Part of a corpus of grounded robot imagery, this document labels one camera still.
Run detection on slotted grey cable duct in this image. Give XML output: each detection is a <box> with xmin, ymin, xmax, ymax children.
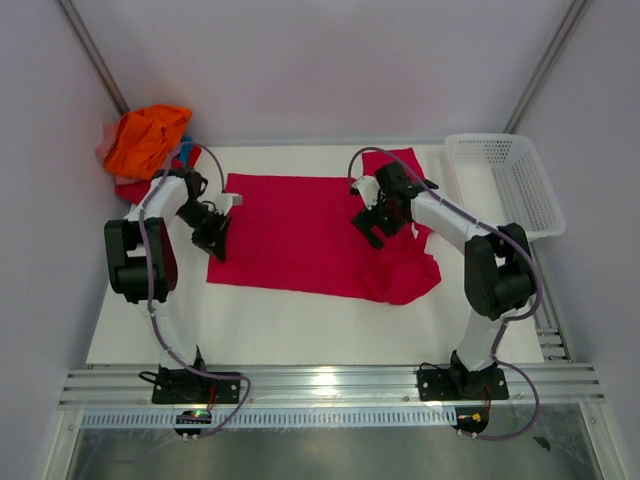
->
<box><xmin>80</xmin><ymin>407</ymin><xmax>455</xmax><ymax>429</ymax></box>

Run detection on magenta pink t-shirt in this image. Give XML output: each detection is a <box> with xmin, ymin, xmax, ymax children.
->
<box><xmin>206</xmin><ymin>147</ymin><xmax>441</xmax><ymax>305</ymax></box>

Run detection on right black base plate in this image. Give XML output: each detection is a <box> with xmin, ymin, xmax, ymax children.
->
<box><xmin>416</xmin><ymin>366</ymin><xmax>510</xmax><ymax>401</ymax></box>

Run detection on white perforated plastic basket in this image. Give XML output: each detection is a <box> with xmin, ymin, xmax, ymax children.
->
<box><xmin>445</xmin><ymin>134</ymin><xmax>566</xmax><ymax>241</ymax></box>

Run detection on left corner metal post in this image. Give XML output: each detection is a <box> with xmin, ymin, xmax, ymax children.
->
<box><xmin>54</xmin><ymin>0</ymin><xmax>129</xmax><ymax>115</ymax></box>

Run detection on aluminium front rail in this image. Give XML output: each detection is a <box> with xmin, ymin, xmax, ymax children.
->
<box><xmin>58</xmin><ymin>363</ymin><xmax>605</xmax><ymax>409</ymax></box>

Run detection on orange folded t-shirt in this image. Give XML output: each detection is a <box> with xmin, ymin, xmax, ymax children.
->
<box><xmin>101</xmin><ymin>104</ymin><xmax>193</xmax><ymax>181</ymax></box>

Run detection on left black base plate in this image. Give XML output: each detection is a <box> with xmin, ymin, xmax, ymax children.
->
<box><xmin>139</xmin><ymin>368</ymin><xmax>240</xmax><ymax>405</ymax></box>

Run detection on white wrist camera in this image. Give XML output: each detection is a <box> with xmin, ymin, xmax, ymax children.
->
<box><xmin>213</xmin><ymin>192</ymin><xmax>243</xmax><ymax>215</ymax></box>
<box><xmin>349</xmin><ymin>175</ymin><xmax>380</xmax><ymax>210</ymax></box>

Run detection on blue t-shirt in pile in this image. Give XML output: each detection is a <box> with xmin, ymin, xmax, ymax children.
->
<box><xmin>175</xmin><ymin>135</ymin><xmax>193</xmax><ymax>167</ymax></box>

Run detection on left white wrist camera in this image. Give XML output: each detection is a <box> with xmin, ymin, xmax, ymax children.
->
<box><xmin>213</xmin><ymin>192</ymin><xmax>243</xmax><ymax>215</ymax></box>

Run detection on right controller board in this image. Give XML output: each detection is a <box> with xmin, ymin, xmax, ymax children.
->
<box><xmin>453</xmin><ymin>407</ymin><xmax>490</xmax><ymax>439</ymax></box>

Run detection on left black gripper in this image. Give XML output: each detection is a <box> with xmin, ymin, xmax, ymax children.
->
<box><xmin>176</xmin><ymin>199</ymin><xmax>232</xmax><ymax>263</ymax></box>

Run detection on left controller board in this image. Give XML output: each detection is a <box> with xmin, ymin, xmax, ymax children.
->
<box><xmin>173</xmin><ymin>409</ymin><xmax>212</xmax><ymax>437</ymax></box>

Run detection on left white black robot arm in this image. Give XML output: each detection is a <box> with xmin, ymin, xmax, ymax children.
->
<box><xmin>104</xmin><ymin>167</ymin><xmax>243</xmax><ymax>404</ymax></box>

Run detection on corner metal post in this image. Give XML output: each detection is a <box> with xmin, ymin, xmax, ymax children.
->
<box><xmin>54</xmin><ymin>0</ymin><xmax>129</xmax><ymax>115</ymax></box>
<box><xmin>502</xmin><ymin>0</ymin><xmax>593</xmax><ymax>134</ymax></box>

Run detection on right corner metal post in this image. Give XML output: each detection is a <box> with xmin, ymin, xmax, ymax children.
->
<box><xmin>502</xmin><ymin>0</ymin><xmax>593</xmax><ymax>134</ymax></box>

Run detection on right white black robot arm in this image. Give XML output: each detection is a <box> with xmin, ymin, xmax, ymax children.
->
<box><xmin>350</xmin><ymin>160</ymin><xmax>538</xmax><ymax>401</ymax></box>

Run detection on controller board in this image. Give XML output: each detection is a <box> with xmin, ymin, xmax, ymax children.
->
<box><xmin>453</xmin><ymin>407</ymin><xmax>490</xmax><ymax>439</ymax></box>
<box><xmin>173</xmin><ymin>409</ymin><xmax>212</xmax><ymax>437</ymax></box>

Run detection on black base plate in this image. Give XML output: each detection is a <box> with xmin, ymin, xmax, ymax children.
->
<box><xmin>416</xmin><ymin>366</ymin><xmax>510</xmax><ymax>401</ymax></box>
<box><xmin>139</xmin><ymin>368</ymin><xmax>240</xmax><ymax>405</ymax></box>

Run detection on red t-shirt at bottom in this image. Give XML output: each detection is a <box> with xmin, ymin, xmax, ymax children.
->
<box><xmin>114</xmin><ymin>146</ymin><xmax>202</xmax><ymax>205</ymax></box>

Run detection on pink t-shirt under orange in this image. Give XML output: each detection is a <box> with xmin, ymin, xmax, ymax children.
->
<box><xmin>95</xmin><ymin>123</ymin><xmax>118</xmax><ymax>165</ymax></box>

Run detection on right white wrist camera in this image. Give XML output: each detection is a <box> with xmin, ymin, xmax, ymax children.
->
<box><xmin>349</xmin><ymin>175</ymin><xmax>380</xmax><ymax>210</ymax></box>

